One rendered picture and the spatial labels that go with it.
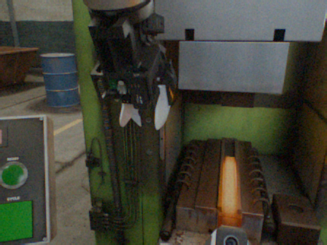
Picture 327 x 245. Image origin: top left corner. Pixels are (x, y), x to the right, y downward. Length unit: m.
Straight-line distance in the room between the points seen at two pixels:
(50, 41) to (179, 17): 8.03
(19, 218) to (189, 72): 0.46
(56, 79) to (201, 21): 4.64
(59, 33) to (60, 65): 3.32
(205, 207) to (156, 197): 0.23
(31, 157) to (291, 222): 0.59
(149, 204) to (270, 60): 0.56
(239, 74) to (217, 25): 0.10
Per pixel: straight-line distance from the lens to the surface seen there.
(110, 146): 0.81
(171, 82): 0.38
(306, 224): 0.72
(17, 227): 0.68
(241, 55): 0.55
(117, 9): 0.29
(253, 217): 0.69
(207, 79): 0.56
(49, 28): 8.50
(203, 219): 0.70
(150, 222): 0.94
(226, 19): 0.55
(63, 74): 5.09
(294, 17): 0.56
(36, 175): 0.67
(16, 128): 0.69
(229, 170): 0.80
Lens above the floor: 1.40
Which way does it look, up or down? 20 degrees down
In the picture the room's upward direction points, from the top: straight up
